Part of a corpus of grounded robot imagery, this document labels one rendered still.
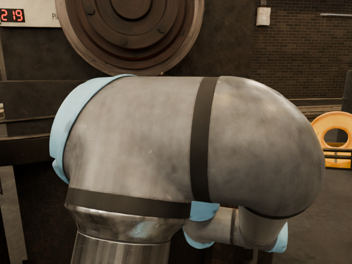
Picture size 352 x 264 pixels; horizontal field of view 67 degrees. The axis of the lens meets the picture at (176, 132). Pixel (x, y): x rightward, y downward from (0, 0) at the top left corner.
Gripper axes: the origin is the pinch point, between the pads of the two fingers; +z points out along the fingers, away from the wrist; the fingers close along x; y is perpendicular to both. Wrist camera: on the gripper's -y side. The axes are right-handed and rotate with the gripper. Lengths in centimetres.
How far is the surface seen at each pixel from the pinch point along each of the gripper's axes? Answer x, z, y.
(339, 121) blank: -44.2, -10.3, 6.7
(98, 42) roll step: 24.0, 17.6, 20.3
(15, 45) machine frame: 56, 36, 14
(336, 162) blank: -45.0, -14.2, -4.6
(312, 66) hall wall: -465, 605, -160
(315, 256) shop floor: -74, 2, -77
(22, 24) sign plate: 52, 36, 22
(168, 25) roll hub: 2.4, 14.6, 26.4
